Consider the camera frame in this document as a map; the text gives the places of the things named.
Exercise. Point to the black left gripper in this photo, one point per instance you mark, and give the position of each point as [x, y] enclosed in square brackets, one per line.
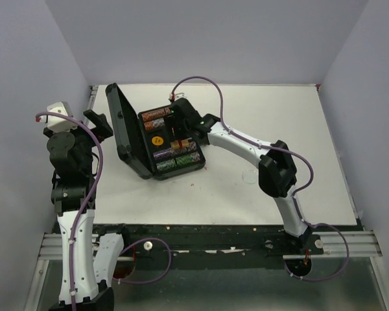
[102, 129]

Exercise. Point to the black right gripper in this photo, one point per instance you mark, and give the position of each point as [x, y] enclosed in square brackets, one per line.
[170, 123]

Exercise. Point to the brown white poker chip stack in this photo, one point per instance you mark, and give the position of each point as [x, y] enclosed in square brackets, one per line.
[156, 123]

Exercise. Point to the orange big blind button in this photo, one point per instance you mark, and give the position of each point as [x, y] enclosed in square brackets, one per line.
[157, 140]

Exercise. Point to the red playing card deck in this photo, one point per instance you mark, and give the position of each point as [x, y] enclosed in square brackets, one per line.
[178, 144]

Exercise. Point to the black poker chip case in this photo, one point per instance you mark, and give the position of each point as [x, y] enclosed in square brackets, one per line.
[145, 141]

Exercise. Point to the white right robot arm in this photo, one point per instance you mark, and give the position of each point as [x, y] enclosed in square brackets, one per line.
[276, 168]

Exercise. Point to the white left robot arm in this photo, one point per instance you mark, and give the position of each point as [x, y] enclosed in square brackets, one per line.
[76, 155]

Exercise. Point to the purple chip row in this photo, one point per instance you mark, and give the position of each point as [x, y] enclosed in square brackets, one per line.
[171, 153]

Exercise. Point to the green blue chip row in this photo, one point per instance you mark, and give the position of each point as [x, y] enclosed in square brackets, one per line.
[179, 162]

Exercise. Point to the clear round dealer button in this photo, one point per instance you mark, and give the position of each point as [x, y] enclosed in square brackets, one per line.
[250, 177]

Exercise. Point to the black mounting rail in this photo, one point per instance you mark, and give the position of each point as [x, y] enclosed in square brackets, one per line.
[208, 247]

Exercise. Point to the aluminium frame rail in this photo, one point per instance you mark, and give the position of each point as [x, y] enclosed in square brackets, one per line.
[359, 244]

